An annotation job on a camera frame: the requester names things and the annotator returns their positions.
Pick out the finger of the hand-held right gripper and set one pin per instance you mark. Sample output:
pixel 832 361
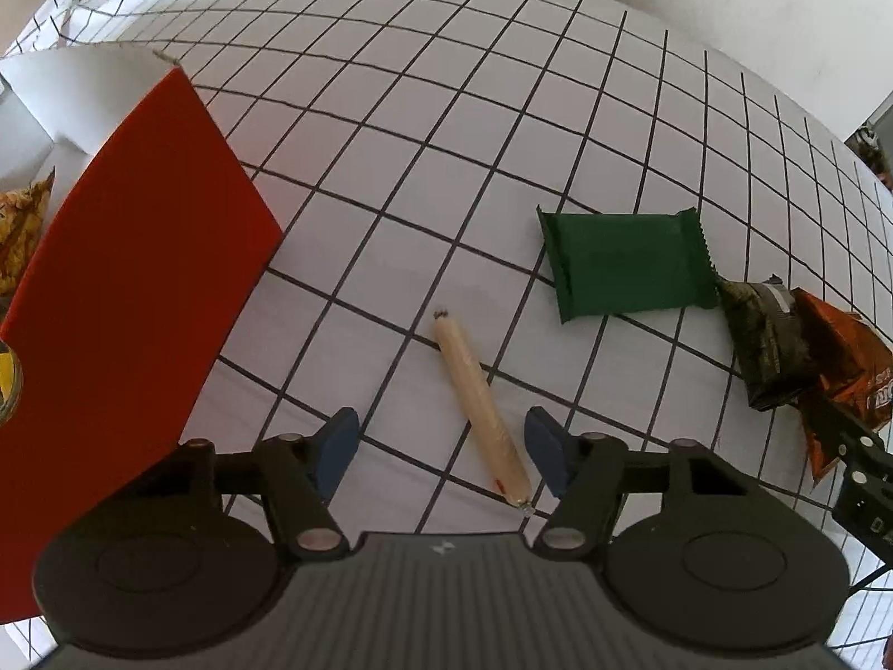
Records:
pixel 865 488

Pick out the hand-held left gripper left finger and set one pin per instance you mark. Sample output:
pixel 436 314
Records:
pixel 338 457

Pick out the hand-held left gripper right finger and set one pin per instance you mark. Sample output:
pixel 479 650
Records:
pixel 548 453

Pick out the beige sausage stick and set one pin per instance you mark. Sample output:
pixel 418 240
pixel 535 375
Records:
pixel 478 405

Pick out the red-brown cookie packet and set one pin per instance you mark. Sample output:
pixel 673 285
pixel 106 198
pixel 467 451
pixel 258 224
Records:
pixel 848 356

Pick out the red cardboard box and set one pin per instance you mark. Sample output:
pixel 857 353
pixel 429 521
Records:
pixel 139 244

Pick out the dark seaweed snack packet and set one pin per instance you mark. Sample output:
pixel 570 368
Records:
pixel 767 342

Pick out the dark green snack packet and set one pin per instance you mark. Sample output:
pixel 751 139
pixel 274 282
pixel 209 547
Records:
pixel 628 262

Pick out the white grid tablecloth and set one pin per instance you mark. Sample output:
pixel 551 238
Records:
pixel 488 118

